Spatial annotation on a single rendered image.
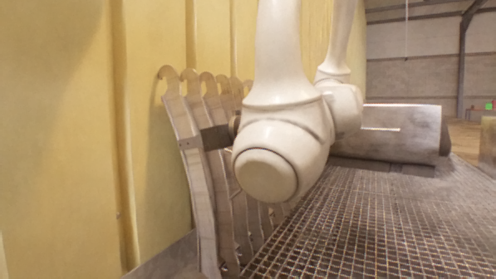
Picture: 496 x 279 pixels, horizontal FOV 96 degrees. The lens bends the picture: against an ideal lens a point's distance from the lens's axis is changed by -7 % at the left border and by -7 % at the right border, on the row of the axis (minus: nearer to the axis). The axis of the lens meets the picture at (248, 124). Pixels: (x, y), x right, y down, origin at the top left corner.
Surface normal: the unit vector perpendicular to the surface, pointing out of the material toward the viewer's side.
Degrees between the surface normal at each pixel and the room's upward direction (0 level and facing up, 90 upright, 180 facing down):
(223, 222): 90
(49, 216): 90
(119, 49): 90
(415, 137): 89
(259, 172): 111
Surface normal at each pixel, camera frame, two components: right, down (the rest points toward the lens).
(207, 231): -0.47, 0.08
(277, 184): -0.45, 0.42
